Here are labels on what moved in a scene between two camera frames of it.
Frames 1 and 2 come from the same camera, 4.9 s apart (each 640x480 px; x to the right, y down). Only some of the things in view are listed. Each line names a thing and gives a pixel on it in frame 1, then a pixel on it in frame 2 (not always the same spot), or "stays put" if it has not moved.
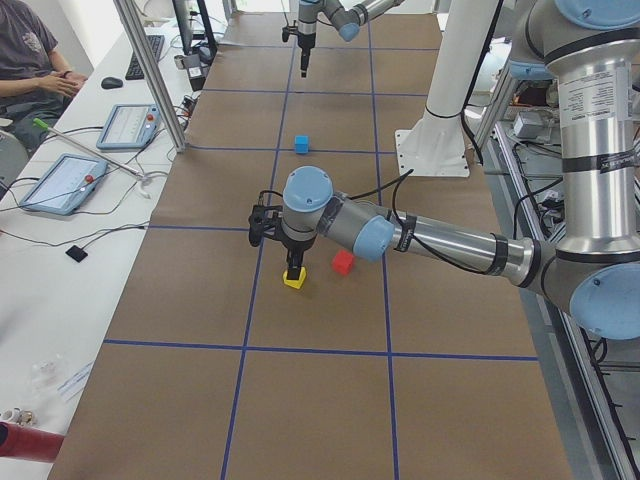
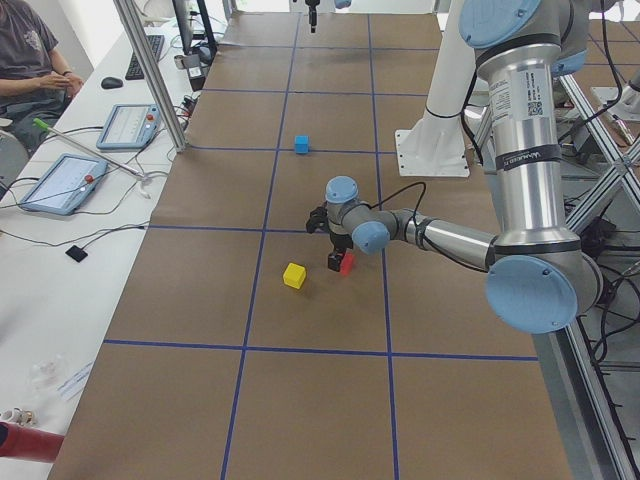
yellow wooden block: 294,283 stays put
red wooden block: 342,262 stays put
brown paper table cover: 401,368 stays put
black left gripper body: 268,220 -> 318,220
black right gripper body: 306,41 -> 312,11
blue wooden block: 301,144 stays put
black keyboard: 156,43 stays put
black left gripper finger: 292,270 -> 334,261
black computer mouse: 111,83 stays put
